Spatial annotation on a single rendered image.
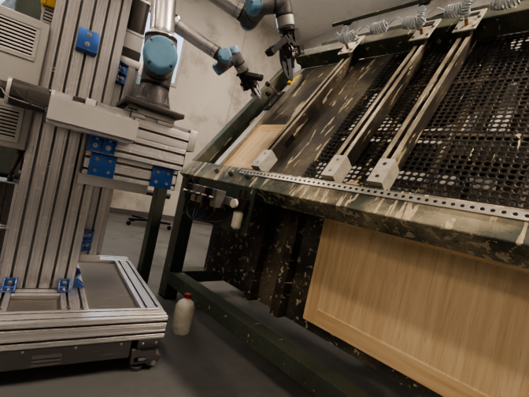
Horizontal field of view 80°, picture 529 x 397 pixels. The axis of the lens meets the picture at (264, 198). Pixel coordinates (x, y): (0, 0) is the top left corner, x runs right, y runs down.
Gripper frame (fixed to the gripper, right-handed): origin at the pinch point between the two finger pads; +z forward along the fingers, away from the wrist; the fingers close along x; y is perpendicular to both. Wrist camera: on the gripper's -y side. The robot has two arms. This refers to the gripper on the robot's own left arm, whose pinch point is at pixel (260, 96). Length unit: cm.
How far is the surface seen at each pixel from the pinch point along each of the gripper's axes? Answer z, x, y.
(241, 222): 15, 96, -16
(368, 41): 2, -34, -67
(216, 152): 13.7, 32.5, 31.2
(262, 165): 7, 66, -22
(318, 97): 5.8, 11.9, -41.7
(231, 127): 8.5, 13.6, 24.3
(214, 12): -10, -355, 219
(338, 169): 5, 79, -65
